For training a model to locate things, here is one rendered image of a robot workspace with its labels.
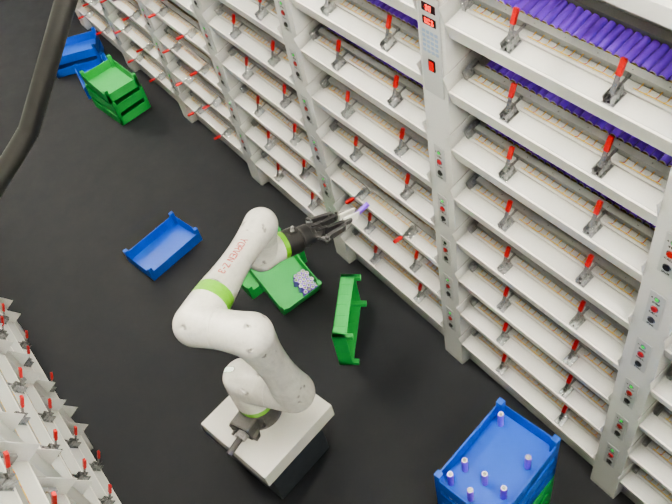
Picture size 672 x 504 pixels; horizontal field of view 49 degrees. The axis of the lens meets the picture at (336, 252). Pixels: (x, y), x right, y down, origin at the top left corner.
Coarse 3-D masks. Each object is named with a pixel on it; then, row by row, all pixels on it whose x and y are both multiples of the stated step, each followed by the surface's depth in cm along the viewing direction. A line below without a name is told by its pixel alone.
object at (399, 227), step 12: (336, 168) 281; (336, 180) 280; (348, 180) 277; (348, 192) 275; (384, 192) 268; (360, 204) 275; (372, 204) 268; (384, 204) 266; (384, 216) 264; (396, 228) 259; (408, 240) 255; (420, 240) 253; (420, 252) 256; (432, 252) 249
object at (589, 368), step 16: (464, 272) 240; (480, 272) 239; (480, 288) 237; (496, 288) 234; (496, 304) 232; (512, 304) 230; (528, 304) 226; (512, 320) 228; (528, 320) 226; (544, 320) 224; (528, 336) 223; (544, 336) 221; (560, 336) 219; (544, 352) 223; (560, 352) 217; (576, 352) 213; (592, 352) 212; (576, 368) 214; (592, 368) 212; (608, 368) 210; (592, 384) 210; (608, 384) 208; (608, 400) 206
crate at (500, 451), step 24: (504, 408) 212; (480, 432) 211; (504, 432) 211; (528, 432) 210; (456, 456) 205; (480, 456) 207; (504, 456) 206; (552, 456) 202; (456, 480) 204; (480, 480) 203; (504, 480) 202; (528, 480) 196
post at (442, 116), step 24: (456, 48) 175; (432, 96) 189; (432, 120) 196; (456, 120) 191; (432, 144) 204; (432, 168) 211; (456, 168) 204; (432, 192) 220; (456, 216) 218; (456, 264) 235; (456, 288) 246; (456, 312) 257; (456, 336) 270
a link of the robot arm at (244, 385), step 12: (240, 360) 229; (228, 372) 227; (240, 372) 225; (252, 372) 225; (228, 384) 225; (240, 384) 223; (252, 384) 223; (240, 396) 225; (252, 396) 223; (240, 408) 232; (252, 408) 231; (264, 408) 233
